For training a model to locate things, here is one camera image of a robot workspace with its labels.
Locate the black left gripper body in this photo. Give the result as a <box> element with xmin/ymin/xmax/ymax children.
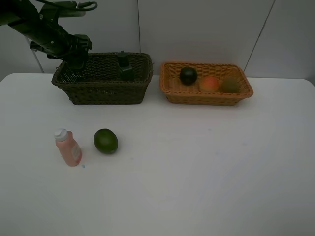
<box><xmin>29</xmin><ymin>22</ymin><xmax>92</xmax><ymax>59</ymax></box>

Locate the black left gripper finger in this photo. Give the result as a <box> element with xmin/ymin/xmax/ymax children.
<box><xmin>63</xmin><ymin>49</ymin><xmax>88</xmax><ymax>70</ymax></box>

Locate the black square bottle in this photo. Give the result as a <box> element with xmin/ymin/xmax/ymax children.
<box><xmin>117</xmin><ymin>51</ymin><xmax>134</xmax><ymax>82</ymax></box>

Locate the green lime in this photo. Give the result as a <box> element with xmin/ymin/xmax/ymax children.
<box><xmin>94</xmin><ymin>129</ymin><xmax>118</xmax><ymax>154</ymax></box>

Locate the pink lotion bottle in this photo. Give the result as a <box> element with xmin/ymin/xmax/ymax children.
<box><xmin>54</xmin><ymin>129</ymin><xmax>82</xmax><ymax>167</ymax></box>

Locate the dark purple mangosteen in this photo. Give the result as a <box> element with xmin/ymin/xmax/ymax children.
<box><xmin>180</xmin><ymin>67</ymin><xmax>197</xmax><ymax>86</ymax></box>

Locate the orange bread bun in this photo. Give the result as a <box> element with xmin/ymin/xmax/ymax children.
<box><xmin>198</xmin><ymin>76</ymin><xmax>220</xmax><ymax>93</ymax></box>

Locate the brown fuzzy kiwi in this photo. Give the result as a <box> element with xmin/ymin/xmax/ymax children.
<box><xmin>221</xmin><ymin>77</ymin><xmax>240</xmax><ymax>93</ymax></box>

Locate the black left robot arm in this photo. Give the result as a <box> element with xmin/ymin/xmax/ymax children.
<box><xmin>0</xmin><ymin>0</ymin><xmax>98</xmax><ymax>70</ymax></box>

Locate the dark brown wicker basket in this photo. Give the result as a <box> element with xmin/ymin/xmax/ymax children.
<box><xmin>52</xmin><ymin>53</ymin><xmax>153</xmax><ymax>105</ymax></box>

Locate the tan wicker basket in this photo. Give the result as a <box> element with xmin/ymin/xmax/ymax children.
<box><xmin>159</xmin><ymin>61</ymin><xmax>253</xmax><ymax>106</ymax></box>

